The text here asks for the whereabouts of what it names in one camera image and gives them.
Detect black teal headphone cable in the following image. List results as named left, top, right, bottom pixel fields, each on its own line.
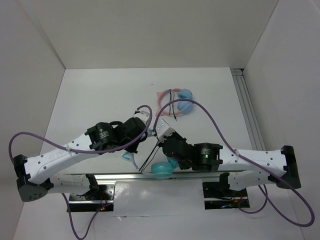
left=138, top=141, right=161, bottom=173

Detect teal cat ear headphones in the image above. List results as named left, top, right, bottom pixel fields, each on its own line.
left=121, top=128, right=179, bottom=179

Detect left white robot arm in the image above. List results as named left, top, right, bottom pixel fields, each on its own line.
left=13, top=116, right=149, bottom=203

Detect pink blue cat headphones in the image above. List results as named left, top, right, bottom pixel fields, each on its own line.
left=156, top=88, right=194, bottom=118

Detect white front cover panel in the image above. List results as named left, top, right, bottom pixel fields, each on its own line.
left=113, top=180, right=205, bottom=217

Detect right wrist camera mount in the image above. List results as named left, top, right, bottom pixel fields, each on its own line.
left=155, top=118, right=175, bottom=143

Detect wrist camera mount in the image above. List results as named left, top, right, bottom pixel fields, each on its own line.
left=155, top=118, right=175, bottom=143
left=133, top=110, right=150, bottom=125

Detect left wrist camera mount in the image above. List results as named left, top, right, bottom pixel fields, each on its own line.
left=133, top=110, right=150, bottom=125

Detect front aluminium rail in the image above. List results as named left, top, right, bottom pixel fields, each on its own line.
left=57, top=169, right=251, bottom=181

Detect aluminium rail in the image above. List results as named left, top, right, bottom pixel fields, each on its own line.
left=57, top=169, right=251, bottom=181
left=230, top=68, right=266, bottom=151

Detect black pink headphone cable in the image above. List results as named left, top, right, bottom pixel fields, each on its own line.
left=168, top=89, right=178, bottom=122

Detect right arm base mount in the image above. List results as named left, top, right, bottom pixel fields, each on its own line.
left=202, top=182, right=250, bottom=210

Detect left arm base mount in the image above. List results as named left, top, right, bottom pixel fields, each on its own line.
left=68, top=181, right=116, bottom=213

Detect right side aluminium rail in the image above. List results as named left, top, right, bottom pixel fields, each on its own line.
left=230, top=68, right=266, bottom=151

